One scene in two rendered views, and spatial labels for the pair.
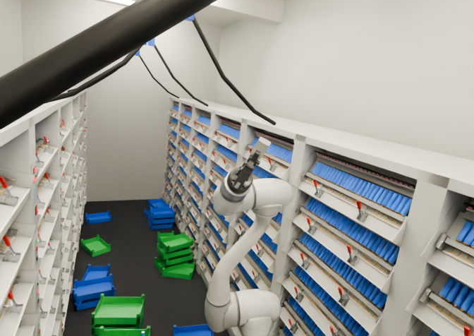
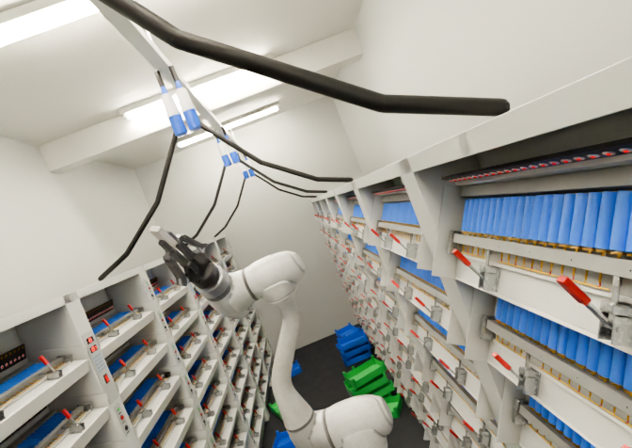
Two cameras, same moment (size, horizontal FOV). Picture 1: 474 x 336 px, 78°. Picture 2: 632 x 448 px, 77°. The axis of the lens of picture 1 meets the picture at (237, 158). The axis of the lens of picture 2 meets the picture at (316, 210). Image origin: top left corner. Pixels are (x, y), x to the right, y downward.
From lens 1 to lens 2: 0.76 m
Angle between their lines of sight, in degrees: 24
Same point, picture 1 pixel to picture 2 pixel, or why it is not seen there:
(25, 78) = not seen: outside the picture
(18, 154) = (67, 331)
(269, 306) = (365, 413)
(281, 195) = (277, 270)
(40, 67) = not seen: outside the picture
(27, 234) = (102, 405)
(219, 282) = (279, 398)
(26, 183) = (82, 355)
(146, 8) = not seen: outside the picture
